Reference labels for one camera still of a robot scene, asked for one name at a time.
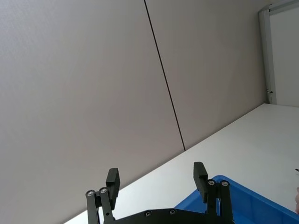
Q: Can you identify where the pale grey metal frame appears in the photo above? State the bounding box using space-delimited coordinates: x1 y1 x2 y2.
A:
258 0 299 105

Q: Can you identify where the blue plastic bin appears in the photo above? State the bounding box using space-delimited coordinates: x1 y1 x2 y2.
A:
174 175 299 224

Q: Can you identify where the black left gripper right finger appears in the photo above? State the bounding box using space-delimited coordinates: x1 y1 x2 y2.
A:
193 161 234 224

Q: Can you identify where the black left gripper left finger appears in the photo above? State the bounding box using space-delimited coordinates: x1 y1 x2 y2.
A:
85 167 120 224

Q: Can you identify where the person's hand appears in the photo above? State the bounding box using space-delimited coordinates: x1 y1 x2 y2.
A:
294 186 299 214

